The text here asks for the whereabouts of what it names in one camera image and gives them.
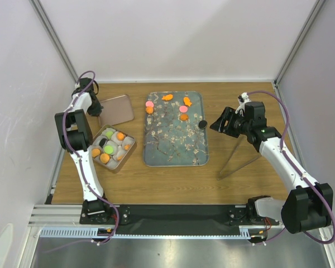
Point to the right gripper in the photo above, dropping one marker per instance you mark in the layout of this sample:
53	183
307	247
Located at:
229	114

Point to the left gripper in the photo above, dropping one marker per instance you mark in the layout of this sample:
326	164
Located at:
97	110

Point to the brown tin lid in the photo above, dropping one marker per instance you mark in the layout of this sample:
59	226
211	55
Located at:
116	110

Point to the green round cookie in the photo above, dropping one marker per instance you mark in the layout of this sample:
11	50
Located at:
109	134
108	149

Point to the black sandwich cookie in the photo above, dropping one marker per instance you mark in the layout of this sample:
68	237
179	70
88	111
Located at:
102	142
202	124

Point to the metal tongs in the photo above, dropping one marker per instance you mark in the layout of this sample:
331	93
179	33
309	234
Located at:
242	155

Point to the orange waffle cookie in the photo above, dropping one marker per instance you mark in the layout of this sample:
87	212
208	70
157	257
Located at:
121	136

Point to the green round cookie top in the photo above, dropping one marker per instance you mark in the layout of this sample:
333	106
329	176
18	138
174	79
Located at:
108	149

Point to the orange round cookie bottom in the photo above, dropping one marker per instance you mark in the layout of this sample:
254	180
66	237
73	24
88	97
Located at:
96	152

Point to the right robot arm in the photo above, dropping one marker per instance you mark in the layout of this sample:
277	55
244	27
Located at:
309	203

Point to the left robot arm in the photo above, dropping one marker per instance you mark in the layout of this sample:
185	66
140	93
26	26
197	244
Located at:
76	138

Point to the brown cookie tin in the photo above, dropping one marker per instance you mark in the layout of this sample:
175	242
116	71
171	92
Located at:
114	165

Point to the dark orange cookie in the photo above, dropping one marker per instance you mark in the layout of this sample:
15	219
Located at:
184	117

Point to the orange fish cookie right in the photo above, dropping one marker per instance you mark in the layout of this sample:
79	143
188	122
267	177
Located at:
187	101

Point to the orange fish cookie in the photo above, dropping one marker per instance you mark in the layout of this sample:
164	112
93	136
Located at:
167	97
187	101

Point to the pink round cookie right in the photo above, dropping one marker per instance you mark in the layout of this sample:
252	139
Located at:
183	109

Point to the pink round cookie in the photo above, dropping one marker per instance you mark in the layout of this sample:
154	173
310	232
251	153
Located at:
183	109
149	104

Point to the pink round cookie left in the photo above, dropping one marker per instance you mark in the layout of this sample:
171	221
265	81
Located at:
149	104

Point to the small orange cookie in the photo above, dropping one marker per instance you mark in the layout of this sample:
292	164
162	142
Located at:
149	110

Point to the floral blue serving tray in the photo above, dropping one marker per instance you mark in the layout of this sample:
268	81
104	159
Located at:
168	141

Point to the orange fish cookie left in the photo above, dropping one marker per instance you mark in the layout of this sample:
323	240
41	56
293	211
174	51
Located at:
167	97

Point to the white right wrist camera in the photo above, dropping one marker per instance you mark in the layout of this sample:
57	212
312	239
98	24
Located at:
242	100

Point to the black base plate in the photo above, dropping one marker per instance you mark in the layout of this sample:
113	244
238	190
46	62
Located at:
184	220

